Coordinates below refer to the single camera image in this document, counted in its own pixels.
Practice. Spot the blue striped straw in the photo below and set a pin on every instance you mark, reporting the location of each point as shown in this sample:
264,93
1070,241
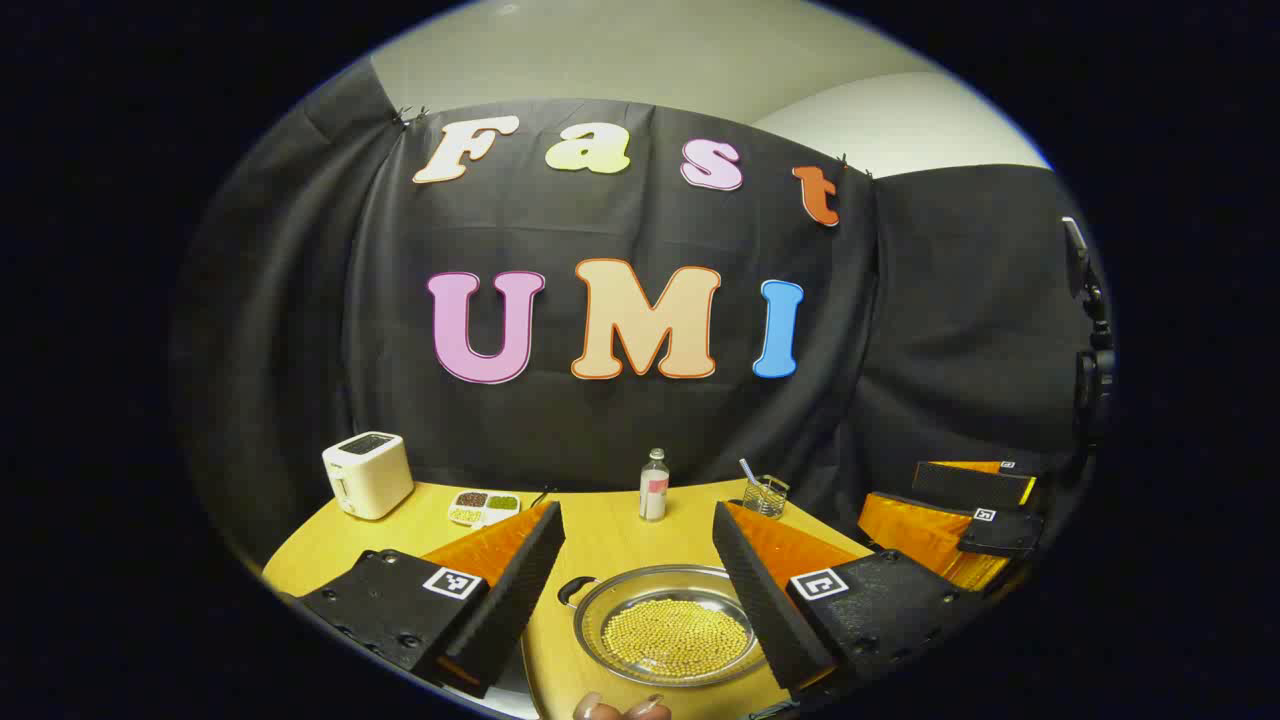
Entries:
748,470

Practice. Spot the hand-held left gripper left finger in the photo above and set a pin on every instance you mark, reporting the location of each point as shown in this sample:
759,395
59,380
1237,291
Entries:
500,610

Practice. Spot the white toaster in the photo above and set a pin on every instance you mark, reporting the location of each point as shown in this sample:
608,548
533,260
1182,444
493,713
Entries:
368,478

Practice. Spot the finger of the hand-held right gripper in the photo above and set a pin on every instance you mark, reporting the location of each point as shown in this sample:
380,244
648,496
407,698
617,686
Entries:
920,535
975,485

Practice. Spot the clear bottle with pink label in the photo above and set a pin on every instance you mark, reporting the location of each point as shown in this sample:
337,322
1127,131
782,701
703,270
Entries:
653,490

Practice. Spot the black backdrop cloth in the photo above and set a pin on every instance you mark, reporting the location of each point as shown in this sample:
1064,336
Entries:
620,430

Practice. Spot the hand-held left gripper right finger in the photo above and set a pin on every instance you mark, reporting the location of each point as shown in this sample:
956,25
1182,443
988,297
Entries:
770,600

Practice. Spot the pile of yellow soybeans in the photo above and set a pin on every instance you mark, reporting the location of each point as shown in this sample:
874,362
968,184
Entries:
675,638

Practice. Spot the white divided dish of beans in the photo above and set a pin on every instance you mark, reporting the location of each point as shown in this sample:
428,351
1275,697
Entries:
483,507

